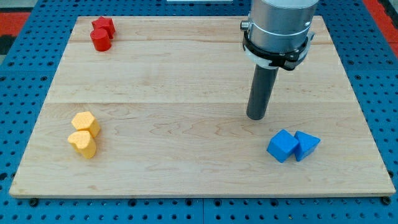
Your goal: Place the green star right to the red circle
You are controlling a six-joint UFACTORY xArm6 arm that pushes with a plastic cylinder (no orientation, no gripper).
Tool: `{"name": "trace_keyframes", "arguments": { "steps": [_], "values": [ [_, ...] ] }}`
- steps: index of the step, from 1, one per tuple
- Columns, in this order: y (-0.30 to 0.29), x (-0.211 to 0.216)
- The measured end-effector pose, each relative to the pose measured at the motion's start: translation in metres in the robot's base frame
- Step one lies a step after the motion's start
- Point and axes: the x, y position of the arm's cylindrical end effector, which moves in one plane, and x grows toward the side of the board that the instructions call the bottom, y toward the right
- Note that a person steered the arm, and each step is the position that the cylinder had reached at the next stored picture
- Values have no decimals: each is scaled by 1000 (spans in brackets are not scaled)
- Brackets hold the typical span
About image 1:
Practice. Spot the blue cube block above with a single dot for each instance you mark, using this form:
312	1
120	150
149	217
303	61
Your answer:
282	145

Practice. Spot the blue triangle block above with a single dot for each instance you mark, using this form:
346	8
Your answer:
306	145

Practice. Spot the light wooden board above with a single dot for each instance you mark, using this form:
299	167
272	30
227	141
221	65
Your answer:
170	97

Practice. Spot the yellow heart block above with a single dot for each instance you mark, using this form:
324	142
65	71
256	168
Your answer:
83	143

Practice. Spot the yellow hexagon block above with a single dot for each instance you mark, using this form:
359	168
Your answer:
85	121

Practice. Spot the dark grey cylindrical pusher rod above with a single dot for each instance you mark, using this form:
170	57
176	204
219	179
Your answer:
261	89

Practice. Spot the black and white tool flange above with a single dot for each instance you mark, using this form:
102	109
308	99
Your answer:
272	60

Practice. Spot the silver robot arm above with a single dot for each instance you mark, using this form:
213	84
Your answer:
279	26

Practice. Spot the red cylinder block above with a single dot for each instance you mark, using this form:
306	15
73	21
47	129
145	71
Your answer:
100	39

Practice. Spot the red pentagon block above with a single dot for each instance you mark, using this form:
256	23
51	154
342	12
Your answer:
105	23

